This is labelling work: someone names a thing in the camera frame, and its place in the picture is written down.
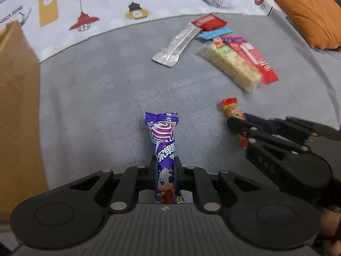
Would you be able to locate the long red snack packet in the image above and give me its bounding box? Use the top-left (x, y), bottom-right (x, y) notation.
top-left (220, 36), bottom-right (279, 85)

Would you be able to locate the red and gold snack packet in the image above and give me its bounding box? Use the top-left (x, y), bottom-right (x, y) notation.
top-left (222, 97), bottom-right (250, 149)

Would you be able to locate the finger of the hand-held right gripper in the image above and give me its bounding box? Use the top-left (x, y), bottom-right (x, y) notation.
top-left (227, 116), bottom-right (311, 177)
top-left (244, 113), bottom-right (319, 145)

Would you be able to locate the brown cardboard box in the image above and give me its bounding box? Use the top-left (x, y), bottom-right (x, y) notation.
top-left (0, 20), bottom-right (50, 223)

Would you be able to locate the blue snack packet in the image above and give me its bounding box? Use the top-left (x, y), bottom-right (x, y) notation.
top-left (198, 27), bottom-right (233, 41)

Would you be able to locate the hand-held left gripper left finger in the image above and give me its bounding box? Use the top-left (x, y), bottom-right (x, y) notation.
top-left (69, 156), bottom-right (158, 213)

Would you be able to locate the orange cushion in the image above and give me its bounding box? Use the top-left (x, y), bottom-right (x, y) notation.
top-left (260, 0), bottom-right (341, 51)

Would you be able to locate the clear rice cracker packet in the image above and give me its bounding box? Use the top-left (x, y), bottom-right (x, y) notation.
top-left (199, 41), bottom-right (263, 93)

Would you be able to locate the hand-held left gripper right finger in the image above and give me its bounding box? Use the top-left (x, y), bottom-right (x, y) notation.
top-left (174, 157), bottom-right (267, 213)

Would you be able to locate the long silver snack packet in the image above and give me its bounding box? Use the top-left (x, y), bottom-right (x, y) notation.
top-left (152, 23), bottom-right (201, 68)

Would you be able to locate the white printed cloth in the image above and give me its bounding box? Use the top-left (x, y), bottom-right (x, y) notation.
top-left (0, 0), bottom-right (283, 63)

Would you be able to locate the square red snack packet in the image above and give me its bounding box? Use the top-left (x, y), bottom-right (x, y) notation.
top-left (191, 13), bottom-right (227, 31)

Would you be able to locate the purple candy packet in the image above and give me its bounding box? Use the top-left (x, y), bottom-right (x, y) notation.
top-left (144, 111), bottom-right (185, 205)

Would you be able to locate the person's right hand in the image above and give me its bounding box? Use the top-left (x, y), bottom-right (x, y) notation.
top-left (319, 205), bottom-right (341, 256)

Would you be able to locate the grey fabric cover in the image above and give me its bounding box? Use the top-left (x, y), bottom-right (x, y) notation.
top-left (0, 10), bottom-right (341, 256)

